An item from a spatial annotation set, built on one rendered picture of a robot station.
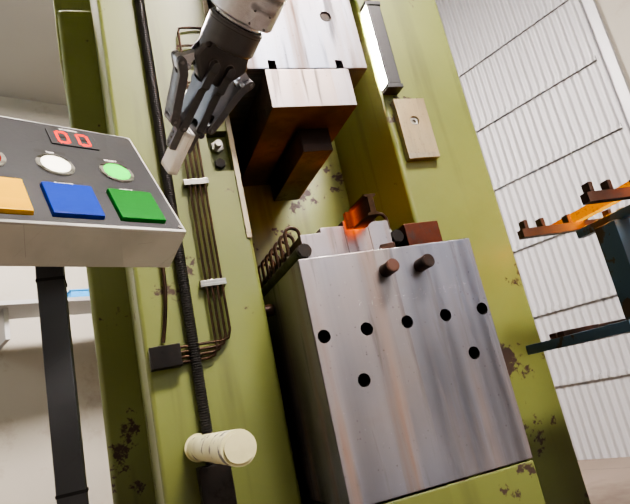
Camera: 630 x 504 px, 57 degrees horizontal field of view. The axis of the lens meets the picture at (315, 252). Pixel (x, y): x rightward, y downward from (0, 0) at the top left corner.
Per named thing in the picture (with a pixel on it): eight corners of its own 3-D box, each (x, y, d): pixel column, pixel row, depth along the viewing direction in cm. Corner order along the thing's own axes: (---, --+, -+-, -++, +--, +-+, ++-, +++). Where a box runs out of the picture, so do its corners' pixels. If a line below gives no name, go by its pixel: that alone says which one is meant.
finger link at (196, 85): (223, 65, 77) (215, 61, 76) (188, 136, 82) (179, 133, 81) (211, 52, 80) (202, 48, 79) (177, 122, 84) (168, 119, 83)
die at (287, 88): (357, 104, 131) (348, 68, 133) (272, 107, 124) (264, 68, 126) (305, 182, 169) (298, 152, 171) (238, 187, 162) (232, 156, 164)
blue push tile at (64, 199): (106, 215, 86) (91, 185, 90) (54, 212, 81) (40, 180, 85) (102, 225, 87) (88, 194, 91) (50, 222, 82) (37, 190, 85)
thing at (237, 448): (264, 465, 72) (256, 421, 73) (221, 475, 70) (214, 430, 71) (214, 458, 111) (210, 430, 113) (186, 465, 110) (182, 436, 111)
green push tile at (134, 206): (167, 220, 93) (150, 191, 96) (122, 216, 88) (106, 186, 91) (163, 228, 94) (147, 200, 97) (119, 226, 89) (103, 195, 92)
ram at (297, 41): (400, 68, 138) (361, -69, 148) (241, 69, 125) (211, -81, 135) (340, 150, 176) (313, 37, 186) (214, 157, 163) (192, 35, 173)
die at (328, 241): (395, 254, 122) (386, 216, 124) (306, 265, 115) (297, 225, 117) (331, 300, 160) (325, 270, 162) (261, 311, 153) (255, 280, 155)
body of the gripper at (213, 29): (225, 19, 71) (194, 86, 75) (276, 41, 77) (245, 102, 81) (199, -4, 75) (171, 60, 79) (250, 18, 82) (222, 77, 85)
